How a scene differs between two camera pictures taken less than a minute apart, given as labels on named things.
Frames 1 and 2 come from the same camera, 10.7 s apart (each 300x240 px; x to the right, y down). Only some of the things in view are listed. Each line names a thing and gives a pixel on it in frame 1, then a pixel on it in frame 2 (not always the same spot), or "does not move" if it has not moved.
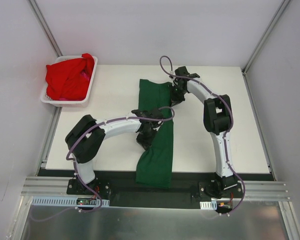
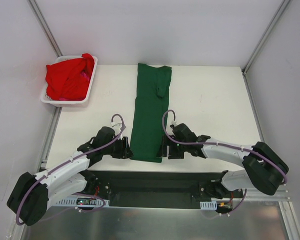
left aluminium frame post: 45,28 does not move
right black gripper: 176,94 to 170,147
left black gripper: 145,138 to 122,147
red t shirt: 68,80 does not move
